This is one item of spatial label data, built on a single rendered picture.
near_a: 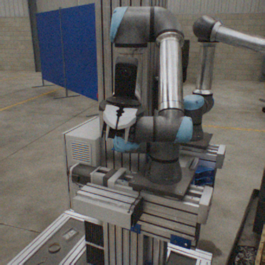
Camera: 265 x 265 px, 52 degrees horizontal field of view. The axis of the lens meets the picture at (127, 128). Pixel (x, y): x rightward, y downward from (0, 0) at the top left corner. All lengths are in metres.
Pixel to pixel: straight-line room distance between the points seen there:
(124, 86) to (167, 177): 0.57
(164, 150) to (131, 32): 0.44
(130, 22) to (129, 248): 1.20
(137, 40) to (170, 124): 0.34
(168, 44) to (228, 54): 10.45
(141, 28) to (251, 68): 10.59
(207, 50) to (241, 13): 9.78
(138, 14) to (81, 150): 0.74
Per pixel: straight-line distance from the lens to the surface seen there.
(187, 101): 1.48
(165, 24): 0.94
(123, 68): 0.55
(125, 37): 0.95
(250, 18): 11.36
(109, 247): 1.72
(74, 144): 1.41
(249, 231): 1.98
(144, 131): 0.74
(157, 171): 1.07
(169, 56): 0.87
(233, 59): 11.36
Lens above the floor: 1.72
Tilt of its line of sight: 20 degrees down
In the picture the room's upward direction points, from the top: straight up
